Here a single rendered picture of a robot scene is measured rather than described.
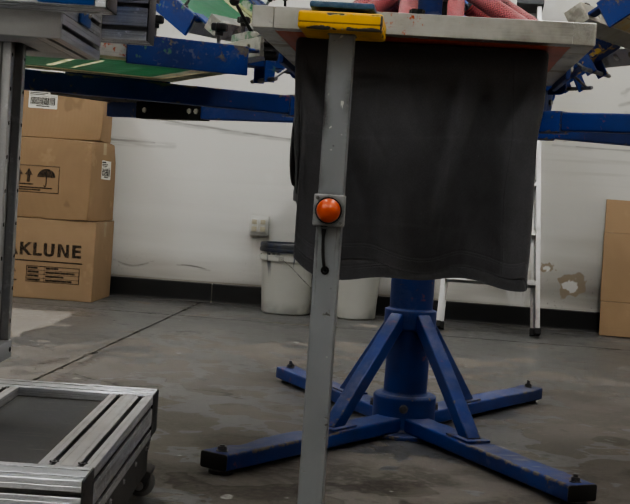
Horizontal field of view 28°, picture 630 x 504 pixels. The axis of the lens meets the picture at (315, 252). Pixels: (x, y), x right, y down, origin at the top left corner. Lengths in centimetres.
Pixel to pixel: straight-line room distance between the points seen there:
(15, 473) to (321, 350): 50
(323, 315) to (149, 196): 512
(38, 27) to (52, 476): 73
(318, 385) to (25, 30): 75
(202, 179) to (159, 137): 34
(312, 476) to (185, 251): 506
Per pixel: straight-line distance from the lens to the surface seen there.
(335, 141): 197
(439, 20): 217
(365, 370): 342
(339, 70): 197
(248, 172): 695
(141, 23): 248
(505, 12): 343
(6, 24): 216
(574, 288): 694
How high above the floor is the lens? 69
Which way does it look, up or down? 3 degrees down
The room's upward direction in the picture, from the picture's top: 4 degrees clockwise
